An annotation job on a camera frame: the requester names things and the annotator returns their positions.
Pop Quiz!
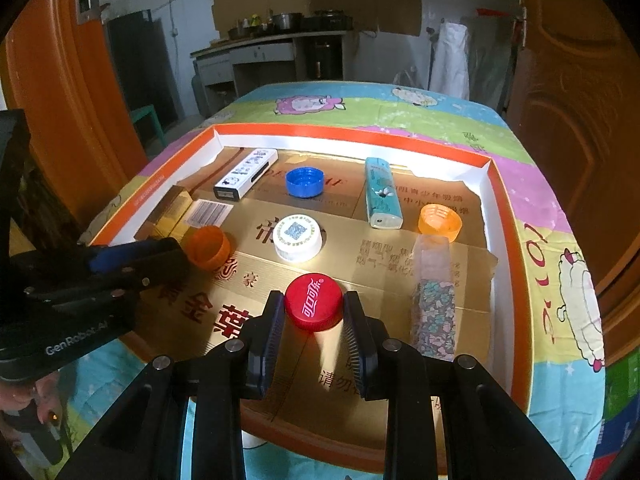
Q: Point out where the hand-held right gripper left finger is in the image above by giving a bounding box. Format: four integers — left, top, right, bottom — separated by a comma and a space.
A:
57, 290, 286, 480

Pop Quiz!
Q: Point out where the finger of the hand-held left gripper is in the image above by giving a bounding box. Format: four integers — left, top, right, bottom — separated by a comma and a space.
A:
22, 237, 192, 306
87, 241, 161, 275

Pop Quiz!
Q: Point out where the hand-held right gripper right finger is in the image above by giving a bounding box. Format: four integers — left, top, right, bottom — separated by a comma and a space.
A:
341, 290, 576, 480

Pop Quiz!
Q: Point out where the orange bottle cap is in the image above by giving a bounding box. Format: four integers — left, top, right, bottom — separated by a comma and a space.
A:
186, 226, 232, 268
418, 203, 463, 243

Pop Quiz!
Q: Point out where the red bottle cap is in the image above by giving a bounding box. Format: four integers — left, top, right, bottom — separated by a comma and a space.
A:
284, 272, 346, 332

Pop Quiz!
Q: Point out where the blue bottle cap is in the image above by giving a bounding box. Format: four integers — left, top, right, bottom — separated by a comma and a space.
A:
285, 166, 325, 198

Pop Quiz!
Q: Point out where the shallow orange-rimmed box tray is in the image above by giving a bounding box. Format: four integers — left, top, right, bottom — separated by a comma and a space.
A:
82, 121, 533, 473

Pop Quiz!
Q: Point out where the cardboard tray liner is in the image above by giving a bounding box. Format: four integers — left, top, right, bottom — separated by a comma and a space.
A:
145, 146, 500, 453

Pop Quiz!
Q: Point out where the clear floral box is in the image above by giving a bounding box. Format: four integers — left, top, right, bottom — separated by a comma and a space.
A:
410, 234, 458, 360

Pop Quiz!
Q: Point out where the white bottle cap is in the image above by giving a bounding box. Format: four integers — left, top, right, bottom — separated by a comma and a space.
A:
273, 214, 323, 262

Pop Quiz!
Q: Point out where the white lighter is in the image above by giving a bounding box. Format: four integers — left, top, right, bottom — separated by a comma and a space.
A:
213, 148, 279, 202

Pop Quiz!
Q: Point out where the green stool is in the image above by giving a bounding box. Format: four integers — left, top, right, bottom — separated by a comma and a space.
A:
131, 104, 167, 148

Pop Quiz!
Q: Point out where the teal lighter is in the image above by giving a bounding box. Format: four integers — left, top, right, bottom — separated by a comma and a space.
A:
364, 156, 404, 230

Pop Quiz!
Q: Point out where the orange wooden door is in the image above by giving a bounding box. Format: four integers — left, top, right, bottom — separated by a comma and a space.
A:
5, 0, 151, 196

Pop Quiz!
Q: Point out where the black cabinet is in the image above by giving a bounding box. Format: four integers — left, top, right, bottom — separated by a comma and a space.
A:
105, 10, 178, 121

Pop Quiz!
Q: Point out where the kitchen counter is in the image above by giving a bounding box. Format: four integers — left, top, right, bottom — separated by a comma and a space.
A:
190, 29, 351, 111

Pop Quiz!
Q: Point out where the green carton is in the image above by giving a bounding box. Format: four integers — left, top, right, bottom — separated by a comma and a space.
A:
602, 355, 640, 421

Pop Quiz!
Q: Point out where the black stove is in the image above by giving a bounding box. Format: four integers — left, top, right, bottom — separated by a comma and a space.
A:
302, 8, 353, 31

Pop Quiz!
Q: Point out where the white hanging plastic bag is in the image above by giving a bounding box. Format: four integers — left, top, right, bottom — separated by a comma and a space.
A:
430, 20, 471, 101

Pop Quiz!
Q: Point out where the brown wooden door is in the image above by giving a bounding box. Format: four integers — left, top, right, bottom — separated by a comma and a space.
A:
505, 0, 640, 311

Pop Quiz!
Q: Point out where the door handle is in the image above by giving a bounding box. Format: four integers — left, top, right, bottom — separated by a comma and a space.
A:
475, 0, 531, 51

